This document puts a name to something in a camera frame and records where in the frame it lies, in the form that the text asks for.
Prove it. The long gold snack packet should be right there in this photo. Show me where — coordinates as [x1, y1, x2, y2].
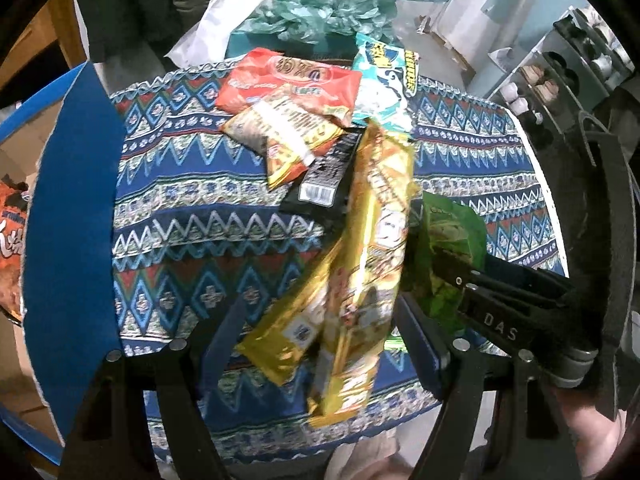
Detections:
[305, 120, 417, 428]

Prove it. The wooden cabinet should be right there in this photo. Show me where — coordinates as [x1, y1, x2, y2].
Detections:
[0, 0, 84, 92]

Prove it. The short gold snack packet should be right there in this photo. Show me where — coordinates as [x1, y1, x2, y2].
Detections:
[235, 245, 351, 387]

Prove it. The patterned blue tablecloth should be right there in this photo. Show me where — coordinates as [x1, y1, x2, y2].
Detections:
[107, 57, 572, 467]

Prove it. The black snack packet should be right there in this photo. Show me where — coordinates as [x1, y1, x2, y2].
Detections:
[279, 127, 367, 222]

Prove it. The green snack packet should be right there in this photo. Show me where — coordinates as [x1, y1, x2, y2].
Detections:
[404, 192, 488, 333]

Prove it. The yellow brown snack packet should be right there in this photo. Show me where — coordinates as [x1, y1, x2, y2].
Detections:
[222, 97, 347, 191]

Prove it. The dark green jacket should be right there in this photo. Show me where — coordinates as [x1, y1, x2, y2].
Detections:
[75, 0, 222, 64]

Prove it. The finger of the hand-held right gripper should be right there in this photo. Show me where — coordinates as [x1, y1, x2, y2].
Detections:
[430, 245, 576, 306]
[457, 282, 553, 358]

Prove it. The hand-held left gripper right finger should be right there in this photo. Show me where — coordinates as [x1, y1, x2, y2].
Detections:
[396, 299, 586, 480]

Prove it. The grey shoe rack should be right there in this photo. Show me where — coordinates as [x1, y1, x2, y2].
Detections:
[487, 5, 632, 147]

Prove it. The orange snack bag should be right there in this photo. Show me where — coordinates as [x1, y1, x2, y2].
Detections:
[0, 177, 29, 323]

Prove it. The person's right hand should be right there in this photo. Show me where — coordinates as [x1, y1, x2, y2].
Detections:
[552, 385, 628, 478]

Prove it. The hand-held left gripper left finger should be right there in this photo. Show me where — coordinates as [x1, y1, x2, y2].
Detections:
[60, 299, 247, 480]

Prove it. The white plastic bag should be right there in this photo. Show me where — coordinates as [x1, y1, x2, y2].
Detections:
[167, 0, 282, 68]

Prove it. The teal snack packet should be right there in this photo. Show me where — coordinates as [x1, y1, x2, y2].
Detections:
[350, 32, 422, 136]

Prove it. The teal cardboard box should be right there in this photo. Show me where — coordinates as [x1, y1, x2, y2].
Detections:
[227, 30, 362, 64]

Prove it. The red snack packet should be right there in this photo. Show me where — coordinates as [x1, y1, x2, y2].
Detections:
[216, 47, 363, 128]

